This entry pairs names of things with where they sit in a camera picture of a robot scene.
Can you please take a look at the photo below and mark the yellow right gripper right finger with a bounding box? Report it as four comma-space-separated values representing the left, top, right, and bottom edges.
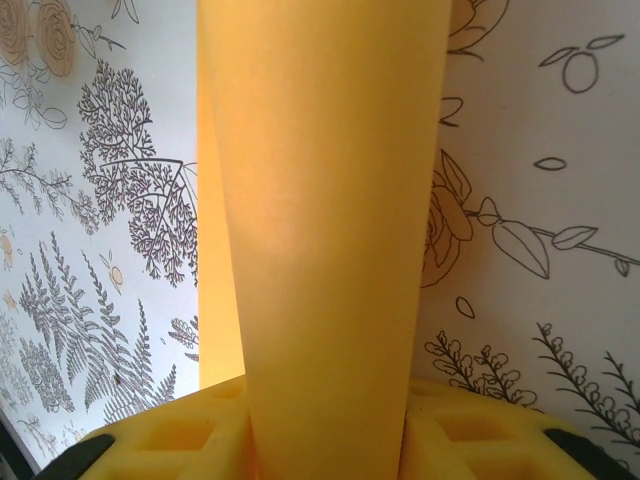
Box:
399, 378, 636, 480

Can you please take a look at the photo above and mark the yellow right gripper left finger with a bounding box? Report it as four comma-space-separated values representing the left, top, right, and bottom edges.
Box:
39, 377, 259, 480

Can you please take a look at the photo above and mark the orange cloth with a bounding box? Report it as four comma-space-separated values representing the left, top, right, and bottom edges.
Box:
196, 0, 454, 480

